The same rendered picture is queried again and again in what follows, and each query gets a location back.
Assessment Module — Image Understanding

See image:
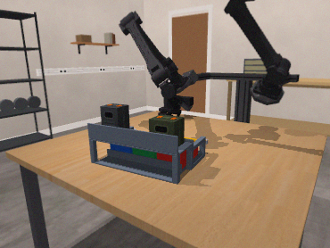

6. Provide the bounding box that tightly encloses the green open bin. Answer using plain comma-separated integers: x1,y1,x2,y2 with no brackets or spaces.
132,148,157,159

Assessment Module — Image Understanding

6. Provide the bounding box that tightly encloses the grey metal shelf rack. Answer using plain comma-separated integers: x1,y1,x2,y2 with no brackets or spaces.
87,123,208,184

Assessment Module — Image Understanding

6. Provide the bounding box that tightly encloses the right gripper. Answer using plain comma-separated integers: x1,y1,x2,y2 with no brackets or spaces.
158,98,182,117

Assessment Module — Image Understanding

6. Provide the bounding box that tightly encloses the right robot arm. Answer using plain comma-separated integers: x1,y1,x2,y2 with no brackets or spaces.
119,12,194,111

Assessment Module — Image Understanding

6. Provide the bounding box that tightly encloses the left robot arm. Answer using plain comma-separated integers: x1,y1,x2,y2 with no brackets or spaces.
224,0,291,100

